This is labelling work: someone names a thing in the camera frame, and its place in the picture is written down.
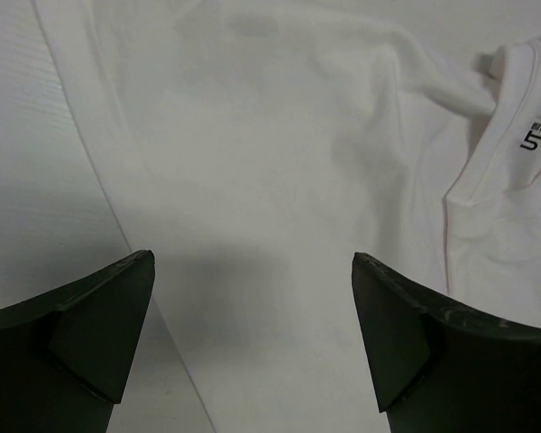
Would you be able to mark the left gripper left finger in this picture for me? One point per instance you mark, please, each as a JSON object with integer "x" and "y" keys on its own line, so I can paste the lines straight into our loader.
{"x": 66, "y": 355}

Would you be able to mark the white t-shirt red print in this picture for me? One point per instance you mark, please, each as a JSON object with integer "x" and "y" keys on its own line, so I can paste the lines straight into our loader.
{"x": 257, "y": 146}

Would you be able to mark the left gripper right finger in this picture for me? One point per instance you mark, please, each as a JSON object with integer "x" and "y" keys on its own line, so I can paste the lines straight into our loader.
{"x": 438, "y": 365}

